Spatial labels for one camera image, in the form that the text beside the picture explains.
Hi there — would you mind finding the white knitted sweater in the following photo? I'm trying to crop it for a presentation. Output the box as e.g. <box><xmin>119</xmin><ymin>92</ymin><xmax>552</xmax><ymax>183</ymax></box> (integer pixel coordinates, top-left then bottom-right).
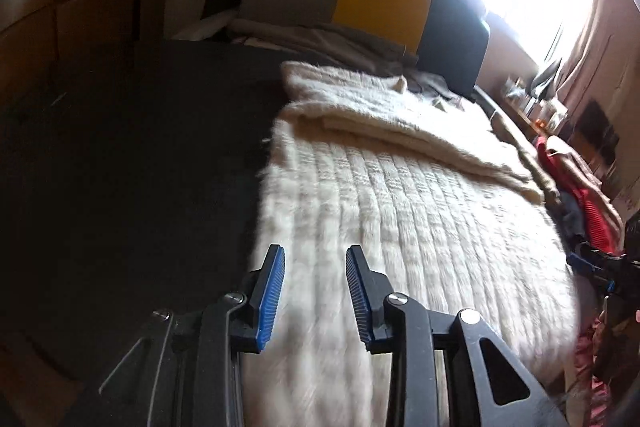
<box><xmin>243</xmin><ymin>62</ymin><xmax>579</xmax><ymax>426</ymax></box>

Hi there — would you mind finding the red knitted garment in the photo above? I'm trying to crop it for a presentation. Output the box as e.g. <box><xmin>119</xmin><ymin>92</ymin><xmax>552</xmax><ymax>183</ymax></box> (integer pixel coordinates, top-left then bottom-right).
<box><xmin>535</xmin><ymin>136</ymin><xmax>624</xmax><ymax>255</ymax></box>

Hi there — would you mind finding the pink folded garment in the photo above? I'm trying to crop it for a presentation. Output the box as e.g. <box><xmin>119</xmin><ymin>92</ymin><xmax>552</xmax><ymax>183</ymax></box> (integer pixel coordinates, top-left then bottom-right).
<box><xmin>546</xmin><ymin>135</ymin><xmax>625</xmax><ymax>249</ymax></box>

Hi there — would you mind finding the beige folded sweater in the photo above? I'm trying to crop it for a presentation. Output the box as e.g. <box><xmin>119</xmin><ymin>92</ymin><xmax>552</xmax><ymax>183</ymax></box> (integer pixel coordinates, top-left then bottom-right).
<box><xmin>490</xmin><ymin>112</ymin><xmax>562</xmax><ymax>208</ymax></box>

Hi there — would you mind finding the cluttered wooden side shelf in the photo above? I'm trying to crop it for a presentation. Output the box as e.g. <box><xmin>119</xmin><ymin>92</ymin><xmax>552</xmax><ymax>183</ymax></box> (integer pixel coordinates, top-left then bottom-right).
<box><xmin>499</xmin><ymin>60</ymin><xmax>568</xmax><ymax>143</ymax></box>

